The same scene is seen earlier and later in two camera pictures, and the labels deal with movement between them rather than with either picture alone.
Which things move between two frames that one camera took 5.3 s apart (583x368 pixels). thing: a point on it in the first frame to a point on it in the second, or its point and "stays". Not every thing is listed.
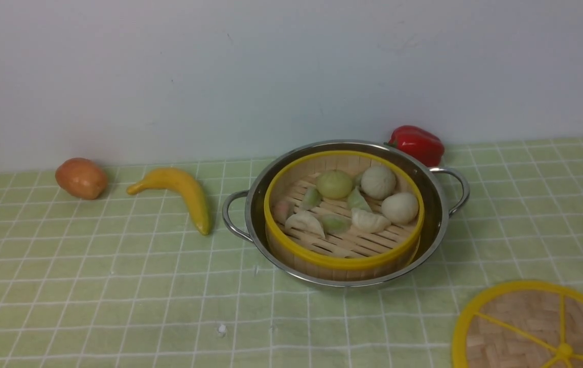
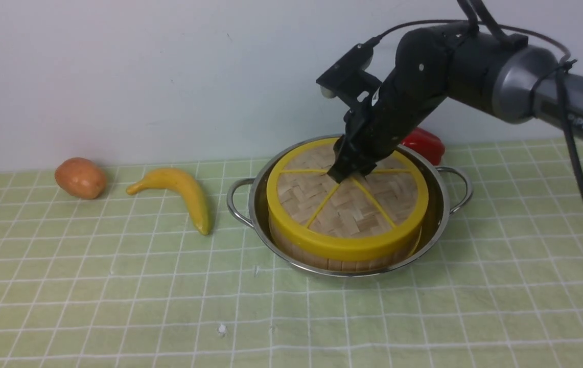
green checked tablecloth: (126, 280) stays
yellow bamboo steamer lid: (537, 324) to (372, 213)
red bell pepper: (427, 145) stays
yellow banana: (183, 182) stays
